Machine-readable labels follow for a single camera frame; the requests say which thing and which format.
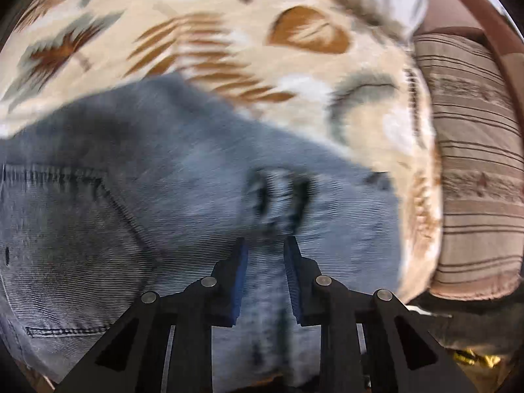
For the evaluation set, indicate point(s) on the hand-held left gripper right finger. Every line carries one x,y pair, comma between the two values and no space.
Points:
292,280

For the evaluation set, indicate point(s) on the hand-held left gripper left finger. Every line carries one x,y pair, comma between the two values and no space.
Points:
241,280

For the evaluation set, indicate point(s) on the blue denim pants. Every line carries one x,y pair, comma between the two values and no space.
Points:
143,192

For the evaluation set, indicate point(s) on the yellow crumpled wrapper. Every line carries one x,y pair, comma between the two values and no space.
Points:
479,358

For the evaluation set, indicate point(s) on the striped floral brown cushion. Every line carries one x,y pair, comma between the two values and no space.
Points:
475,172

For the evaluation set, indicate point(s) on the leaf print blanket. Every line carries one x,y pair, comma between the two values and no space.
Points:
245,49

